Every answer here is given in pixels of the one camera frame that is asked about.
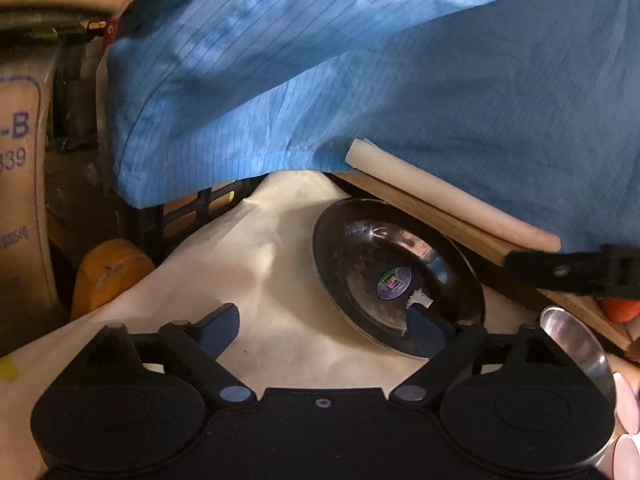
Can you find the white rolling pin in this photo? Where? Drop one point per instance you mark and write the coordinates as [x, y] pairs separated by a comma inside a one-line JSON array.
[[425, 185]]

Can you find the wooden shelf board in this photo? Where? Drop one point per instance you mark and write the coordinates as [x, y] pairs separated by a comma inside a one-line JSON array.
[[450, 230]]

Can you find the yellow plastic object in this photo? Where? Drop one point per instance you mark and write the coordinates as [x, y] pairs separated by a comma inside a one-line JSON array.
[[110, 275]]

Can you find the stainless steel bowl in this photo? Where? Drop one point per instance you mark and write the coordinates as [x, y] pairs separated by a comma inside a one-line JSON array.
[[575, 340]]

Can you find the stainless steel plate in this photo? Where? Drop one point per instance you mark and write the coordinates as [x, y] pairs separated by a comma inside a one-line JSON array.
[[370, 260]]

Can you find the black plastic crate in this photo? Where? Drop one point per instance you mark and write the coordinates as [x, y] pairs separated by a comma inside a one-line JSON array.
[[150, 230]]

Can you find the red tomato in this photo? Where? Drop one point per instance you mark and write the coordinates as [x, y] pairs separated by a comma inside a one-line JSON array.
[[622, 310]]

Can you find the blue striped work coat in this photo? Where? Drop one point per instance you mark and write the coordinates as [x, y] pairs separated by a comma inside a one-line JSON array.
[[350, 85]]

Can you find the yellow tape piece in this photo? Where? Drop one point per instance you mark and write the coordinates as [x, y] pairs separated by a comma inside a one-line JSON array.
[[7, 370]]

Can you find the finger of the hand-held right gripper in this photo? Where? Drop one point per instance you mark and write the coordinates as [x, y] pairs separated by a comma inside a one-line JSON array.
[[560, 270]]

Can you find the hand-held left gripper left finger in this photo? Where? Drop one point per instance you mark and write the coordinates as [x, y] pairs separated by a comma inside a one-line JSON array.
[[225, 327]]

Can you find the printed cardboard box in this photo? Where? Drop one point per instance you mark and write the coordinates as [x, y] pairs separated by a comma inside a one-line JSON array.
[[20, 185]]

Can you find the white paper table cover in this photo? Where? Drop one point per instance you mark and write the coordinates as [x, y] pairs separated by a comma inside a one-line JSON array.
[[280, 310]]

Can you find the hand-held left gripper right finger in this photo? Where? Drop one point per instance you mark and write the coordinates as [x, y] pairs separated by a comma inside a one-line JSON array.
[[422, 330]]

